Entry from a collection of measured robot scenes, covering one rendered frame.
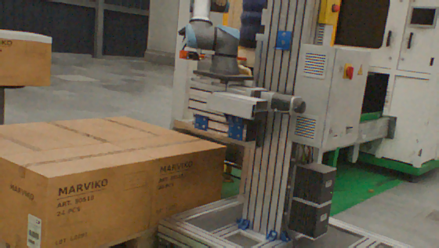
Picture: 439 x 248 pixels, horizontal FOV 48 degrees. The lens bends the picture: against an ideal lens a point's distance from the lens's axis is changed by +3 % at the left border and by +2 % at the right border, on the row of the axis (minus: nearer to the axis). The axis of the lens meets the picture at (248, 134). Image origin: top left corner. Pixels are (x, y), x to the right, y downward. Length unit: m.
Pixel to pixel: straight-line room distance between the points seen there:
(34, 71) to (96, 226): 2.14
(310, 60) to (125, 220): 1.23
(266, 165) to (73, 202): 0.94
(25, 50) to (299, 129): 2.65
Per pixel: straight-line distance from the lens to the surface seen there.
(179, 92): 4.38
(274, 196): 2.50
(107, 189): 2.47
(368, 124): 4.59
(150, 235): 2.78
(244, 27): 3.36
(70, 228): 2.42
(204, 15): 2.44
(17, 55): 4.33
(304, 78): 2.29
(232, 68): 2.41
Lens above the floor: 1.24
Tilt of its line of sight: 11 degrees down
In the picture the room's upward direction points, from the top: 7 degrees clockwise
